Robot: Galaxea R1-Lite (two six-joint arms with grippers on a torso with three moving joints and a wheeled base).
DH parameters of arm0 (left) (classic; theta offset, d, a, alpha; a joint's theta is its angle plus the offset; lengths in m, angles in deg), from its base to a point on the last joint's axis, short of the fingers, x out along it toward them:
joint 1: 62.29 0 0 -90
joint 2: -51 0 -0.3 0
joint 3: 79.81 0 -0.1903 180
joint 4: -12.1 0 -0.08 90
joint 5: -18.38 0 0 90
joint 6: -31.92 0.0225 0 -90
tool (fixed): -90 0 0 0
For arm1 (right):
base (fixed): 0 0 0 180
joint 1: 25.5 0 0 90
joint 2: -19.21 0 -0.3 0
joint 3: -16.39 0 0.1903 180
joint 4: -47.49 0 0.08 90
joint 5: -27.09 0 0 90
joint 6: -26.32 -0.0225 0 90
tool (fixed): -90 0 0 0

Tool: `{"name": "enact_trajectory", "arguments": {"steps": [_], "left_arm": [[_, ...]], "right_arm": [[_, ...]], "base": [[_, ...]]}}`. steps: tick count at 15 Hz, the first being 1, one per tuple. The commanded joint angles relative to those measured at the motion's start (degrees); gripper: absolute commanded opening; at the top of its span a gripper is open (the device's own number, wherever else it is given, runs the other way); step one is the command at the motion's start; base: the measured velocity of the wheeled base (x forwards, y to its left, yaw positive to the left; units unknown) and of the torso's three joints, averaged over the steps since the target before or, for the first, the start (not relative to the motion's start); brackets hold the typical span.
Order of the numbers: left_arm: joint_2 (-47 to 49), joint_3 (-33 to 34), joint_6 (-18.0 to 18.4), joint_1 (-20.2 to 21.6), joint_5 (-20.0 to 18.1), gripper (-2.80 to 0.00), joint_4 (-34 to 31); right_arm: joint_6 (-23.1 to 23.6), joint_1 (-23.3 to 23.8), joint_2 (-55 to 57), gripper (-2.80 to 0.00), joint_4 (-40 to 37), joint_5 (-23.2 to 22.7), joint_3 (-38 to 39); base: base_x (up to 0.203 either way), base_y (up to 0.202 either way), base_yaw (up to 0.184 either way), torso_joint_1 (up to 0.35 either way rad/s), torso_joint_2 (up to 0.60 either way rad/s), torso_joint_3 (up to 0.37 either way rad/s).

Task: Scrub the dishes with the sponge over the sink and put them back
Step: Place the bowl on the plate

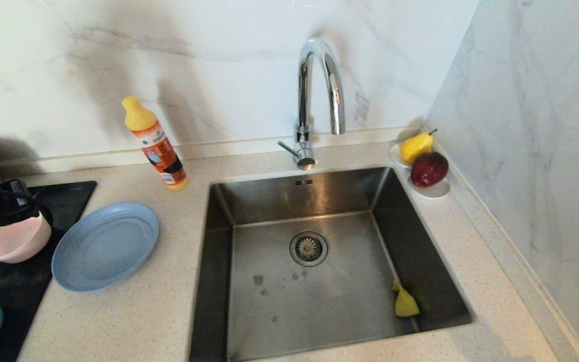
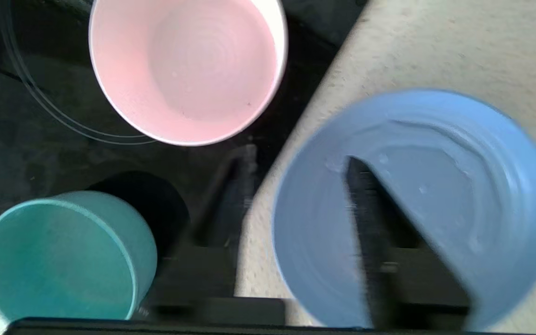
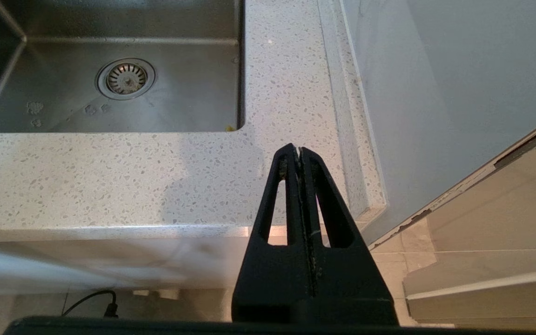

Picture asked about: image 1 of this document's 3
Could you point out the pink plastic bowl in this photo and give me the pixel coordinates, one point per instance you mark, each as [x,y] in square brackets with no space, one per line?
[13,241]

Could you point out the large blue-grey plate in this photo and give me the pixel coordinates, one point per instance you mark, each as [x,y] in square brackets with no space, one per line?
[106,246]

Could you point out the yellow capped dish soap bottle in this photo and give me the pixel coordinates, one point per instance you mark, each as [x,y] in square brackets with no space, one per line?
[159,151]

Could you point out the chrome gooseneck faucet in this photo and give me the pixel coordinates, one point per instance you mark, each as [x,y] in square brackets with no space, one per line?
[303,93]

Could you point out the yellow sponge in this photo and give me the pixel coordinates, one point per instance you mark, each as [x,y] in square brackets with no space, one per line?
[405,304]

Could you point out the stainless steel sink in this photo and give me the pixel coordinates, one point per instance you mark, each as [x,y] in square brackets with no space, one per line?
[319,306]

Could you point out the black induction cooktop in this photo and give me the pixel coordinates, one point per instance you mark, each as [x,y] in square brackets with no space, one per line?
[76,193]

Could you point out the metal drain strainer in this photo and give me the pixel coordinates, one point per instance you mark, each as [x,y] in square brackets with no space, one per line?
[308,249]

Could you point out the yellow pear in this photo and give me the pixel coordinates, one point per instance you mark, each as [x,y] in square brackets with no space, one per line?
[415,147]

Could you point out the dark red apple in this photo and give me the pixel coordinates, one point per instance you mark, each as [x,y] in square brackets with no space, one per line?
[428,170]

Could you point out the white fruit dish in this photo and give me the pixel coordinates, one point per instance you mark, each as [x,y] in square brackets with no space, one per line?
[436,192]

